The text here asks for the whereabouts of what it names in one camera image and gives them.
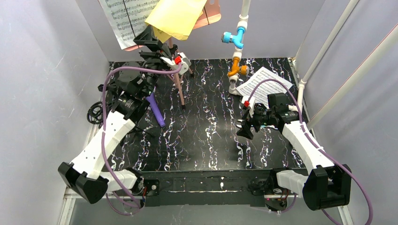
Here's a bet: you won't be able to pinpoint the sheet music book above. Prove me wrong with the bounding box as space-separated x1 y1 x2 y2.
236 67 293 106

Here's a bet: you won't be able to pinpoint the yellow sheet music page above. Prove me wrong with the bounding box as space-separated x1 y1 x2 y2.
145 0 206 43

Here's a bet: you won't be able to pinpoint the purple microphone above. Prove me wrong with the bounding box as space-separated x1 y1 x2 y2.
146 92 165 128

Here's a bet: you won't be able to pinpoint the black tripod mic stand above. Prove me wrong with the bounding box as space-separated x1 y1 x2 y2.
86 101 156 139

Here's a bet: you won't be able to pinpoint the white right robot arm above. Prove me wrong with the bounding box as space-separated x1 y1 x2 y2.
237 93 351 210

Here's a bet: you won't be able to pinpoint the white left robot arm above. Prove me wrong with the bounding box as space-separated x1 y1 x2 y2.
58 25 184 204

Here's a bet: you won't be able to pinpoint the orange pipe valve fitting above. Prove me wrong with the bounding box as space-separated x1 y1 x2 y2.
227 57 249 77

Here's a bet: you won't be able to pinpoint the pink tripod music stand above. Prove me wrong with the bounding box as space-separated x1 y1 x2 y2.
126 0 222 110

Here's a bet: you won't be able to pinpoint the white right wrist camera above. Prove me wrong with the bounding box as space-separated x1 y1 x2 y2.
241 96 255 118

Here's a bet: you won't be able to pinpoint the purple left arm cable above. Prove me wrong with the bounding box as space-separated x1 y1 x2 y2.
101 63 183 216

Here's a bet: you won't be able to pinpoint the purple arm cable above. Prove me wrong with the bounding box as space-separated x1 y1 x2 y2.
101 63 183 216
247 79 374 225

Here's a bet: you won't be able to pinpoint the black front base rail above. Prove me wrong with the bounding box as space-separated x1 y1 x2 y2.
142 169 294 208

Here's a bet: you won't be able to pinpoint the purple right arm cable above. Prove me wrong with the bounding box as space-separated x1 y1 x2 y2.
247 79 374 225

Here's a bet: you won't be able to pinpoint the white wall pipe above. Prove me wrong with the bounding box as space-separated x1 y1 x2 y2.
301 0 361 84

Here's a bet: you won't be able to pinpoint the white PVC pipe frame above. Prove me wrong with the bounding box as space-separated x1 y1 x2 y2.
228 0 306 113

